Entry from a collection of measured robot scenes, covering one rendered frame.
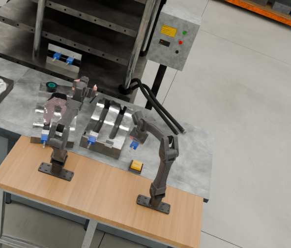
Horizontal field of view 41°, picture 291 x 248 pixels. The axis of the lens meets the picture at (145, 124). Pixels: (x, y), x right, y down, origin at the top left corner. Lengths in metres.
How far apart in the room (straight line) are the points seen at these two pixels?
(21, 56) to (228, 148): 2.34
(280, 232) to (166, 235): 1.78
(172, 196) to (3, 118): 1.18
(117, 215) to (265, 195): 2.14
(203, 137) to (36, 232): 1.41
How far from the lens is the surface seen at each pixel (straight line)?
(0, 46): 3.35
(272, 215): 3.90
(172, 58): 3.00
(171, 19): 2.87
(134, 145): 2.40
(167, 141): 2.03
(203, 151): 2.81
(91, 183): 2.31
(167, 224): 2.27
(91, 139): 2.42
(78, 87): 2.13
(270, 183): 4.20
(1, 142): 2.73
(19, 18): 3.24
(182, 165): 2.62
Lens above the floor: 2.53
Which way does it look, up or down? 38 degrees down
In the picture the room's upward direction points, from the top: 20 degrees clockwise
